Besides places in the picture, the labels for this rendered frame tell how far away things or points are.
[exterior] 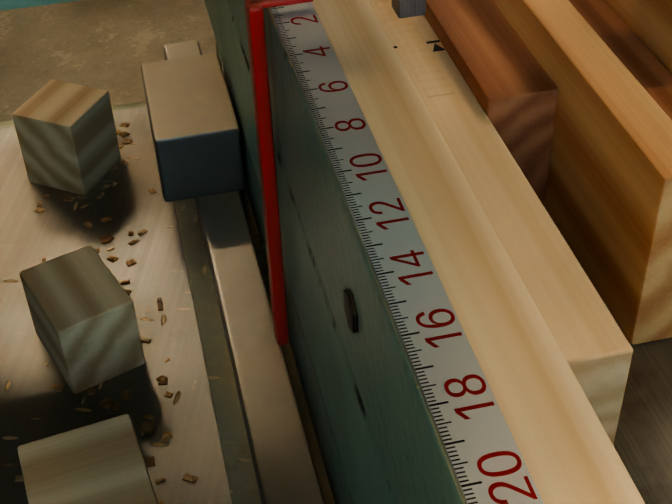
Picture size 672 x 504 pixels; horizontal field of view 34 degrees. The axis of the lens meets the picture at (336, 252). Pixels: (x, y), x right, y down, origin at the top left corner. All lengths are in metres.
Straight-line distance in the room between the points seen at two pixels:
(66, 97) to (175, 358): 0.16
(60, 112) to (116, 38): 1.86
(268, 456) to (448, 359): 0.18
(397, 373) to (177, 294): 0.25
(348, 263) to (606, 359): 0.07
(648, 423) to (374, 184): 0.09
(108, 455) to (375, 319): 0.14
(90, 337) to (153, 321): 0.05
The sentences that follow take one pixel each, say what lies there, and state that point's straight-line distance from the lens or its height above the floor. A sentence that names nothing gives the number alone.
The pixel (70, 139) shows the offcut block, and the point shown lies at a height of 0.83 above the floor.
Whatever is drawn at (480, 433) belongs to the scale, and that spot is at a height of 0.96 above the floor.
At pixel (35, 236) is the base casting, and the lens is 0.52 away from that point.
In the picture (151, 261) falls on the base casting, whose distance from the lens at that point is 0.50.
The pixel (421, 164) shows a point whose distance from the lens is 0.29.
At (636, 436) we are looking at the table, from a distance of 0.29.
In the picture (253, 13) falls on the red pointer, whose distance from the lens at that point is 0.34.
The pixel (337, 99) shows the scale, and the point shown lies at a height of 0.96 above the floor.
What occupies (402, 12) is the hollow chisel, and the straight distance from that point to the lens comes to 0.35.
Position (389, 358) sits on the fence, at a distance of 0.24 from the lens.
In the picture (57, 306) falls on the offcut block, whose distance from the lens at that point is 0.43.
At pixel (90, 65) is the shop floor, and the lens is 2.30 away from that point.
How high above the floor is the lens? 1.11
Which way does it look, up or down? 40 degrees down
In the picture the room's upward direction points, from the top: 2 degrees counter-clockwise
